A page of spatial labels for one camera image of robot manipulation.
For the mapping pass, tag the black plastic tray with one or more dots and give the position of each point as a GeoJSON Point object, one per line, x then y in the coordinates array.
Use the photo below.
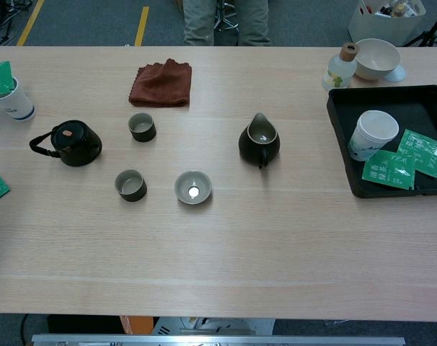
{"type": "Point", "coordinates": [420, 108]}

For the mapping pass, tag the dark green cylindrical teacup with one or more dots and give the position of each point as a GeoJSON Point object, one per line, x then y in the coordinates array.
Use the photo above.
{"type": "Point", "coordinates": [142, 134]}
{"type": "Point", "coordinates": [132, 194]}

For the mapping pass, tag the black tripod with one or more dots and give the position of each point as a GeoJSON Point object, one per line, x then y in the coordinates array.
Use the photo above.
{"type": "Point", "coordinates": [425, 36]}

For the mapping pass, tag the blue-striped white paper cup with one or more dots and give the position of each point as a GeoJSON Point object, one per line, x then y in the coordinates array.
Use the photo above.
{"type": "Point", "coordinates": [20, 104]}

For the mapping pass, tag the black equipment stand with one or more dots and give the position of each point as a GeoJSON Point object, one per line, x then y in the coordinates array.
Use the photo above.
{"type": "Point", "coordinates": [0, 14]}

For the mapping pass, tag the white storage bin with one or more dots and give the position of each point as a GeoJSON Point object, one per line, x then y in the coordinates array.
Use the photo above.
{"type": "Point", "coordinates": [384, 29]}

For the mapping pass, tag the chrome stool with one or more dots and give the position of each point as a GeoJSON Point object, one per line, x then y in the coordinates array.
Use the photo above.
{"type": "Point", "coordinates": [227, 21]}

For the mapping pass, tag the white saucer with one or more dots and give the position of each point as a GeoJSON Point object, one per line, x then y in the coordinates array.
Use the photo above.
{"type": "Point", "coordinates": [398, 74]}

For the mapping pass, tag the brown folded cloth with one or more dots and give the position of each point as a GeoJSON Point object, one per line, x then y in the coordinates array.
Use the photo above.
{"type": "Point", "coordinates": [161, 86]}

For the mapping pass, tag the white robot base chassis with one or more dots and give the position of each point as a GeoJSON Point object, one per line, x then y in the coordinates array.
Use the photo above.
{"type": "Point", "coordinates": [211, 324]}

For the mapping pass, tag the person in khaki trousers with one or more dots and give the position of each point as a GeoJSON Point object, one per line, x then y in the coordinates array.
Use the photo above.
{"type": "Point", "coordinates": [198, 21]}

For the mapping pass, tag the beige bowl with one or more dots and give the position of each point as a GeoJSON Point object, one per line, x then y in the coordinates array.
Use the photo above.
{"type": "Point", "coordinates": [377, 57]}

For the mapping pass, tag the grey-green ceramic tea strainer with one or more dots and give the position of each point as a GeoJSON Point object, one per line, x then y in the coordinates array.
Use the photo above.
{"type": "Point", "coordinates": [184, 187]}

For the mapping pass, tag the green-printed white paper cup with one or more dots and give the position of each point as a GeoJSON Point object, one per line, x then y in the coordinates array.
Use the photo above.
{"type": "Point", "coordinates": [366, 140]}

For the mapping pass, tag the dark ceramic pouring pitcher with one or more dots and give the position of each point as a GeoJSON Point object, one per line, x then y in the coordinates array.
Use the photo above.
{"type": "Point", "coordinates": [251, 151]}

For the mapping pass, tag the black cast iron teapot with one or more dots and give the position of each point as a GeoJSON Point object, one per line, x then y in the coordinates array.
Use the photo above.
{"type": "Point", "coordinates": [78, 144]}

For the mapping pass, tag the glass bottle with wooden cap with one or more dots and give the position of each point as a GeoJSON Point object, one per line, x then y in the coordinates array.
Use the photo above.
{"type": "Point", "coordinates": [339, 68]}

